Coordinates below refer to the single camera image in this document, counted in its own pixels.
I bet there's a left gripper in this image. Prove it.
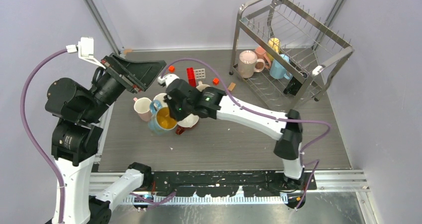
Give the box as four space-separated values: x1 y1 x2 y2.
84 49 167 120

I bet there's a pale yellow mug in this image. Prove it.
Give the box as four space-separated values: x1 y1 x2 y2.
153 93 168 107

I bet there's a pink faceted mug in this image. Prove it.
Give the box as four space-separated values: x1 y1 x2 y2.
133 97 152 122

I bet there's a blue patterned mug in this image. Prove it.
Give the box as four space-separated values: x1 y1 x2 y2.
148 100 177 135

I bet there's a cream floral mug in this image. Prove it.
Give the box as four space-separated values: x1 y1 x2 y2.
196 81 210 92

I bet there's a dark red cup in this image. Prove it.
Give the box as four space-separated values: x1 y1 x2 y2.
175 114 200 135

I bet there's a pink cup rack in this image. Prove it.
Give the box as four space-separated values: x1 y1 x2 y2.
237 50 265 79

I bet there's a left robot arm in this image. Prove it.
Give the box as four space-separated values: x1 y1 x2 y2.
45 54 166 224

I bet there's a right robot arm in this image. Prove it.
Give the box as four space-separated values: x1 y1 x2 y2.
158 74 304 190

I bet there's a steel dish rack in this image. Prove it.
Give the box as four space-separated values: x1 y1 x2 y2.
229 0 354 112

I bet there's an orange cube far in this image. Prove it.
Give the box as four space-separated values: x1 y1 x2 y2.
168 66 175 73

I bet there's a red duplo block tower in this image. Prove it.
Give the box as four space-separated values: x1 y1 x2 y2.
186 67 197 88

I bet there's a white window grid piece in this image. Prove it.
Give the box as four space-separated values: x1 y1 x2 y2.
194 69 206 80

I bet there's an orange cube near grid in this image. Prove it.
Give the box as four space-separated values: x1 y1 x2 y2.
212 78 220 86

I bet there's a brown wooden block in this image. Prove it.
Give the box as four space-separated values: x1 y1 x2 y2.
228 82 236 92

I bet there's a small salmon cup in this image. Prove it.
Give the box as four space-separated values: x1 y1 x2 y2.
254 46 272 69

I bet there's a light blue cup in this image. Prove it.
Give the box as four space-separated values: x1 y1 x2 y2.
270 59 293 80

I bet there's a small yellow cup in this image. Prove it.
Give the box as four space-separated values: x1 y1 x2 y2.
266 37 280 63

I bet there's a black glossy mug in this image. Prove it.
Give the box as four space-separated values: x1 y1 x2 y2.
283 77 302 96

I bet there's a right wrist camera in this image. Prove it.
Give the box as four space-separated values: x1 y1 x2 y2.
157 74 179 87

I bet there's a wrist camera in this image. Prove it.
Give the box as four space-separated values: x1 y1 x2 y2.
66 37 105 69
157 74 179 87

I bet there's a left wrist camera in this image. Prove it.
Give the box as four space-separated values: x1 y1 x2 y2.
66 37 105 69

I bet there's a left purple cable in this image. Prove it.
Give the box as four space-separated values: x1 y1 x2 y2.
20 47 72 224

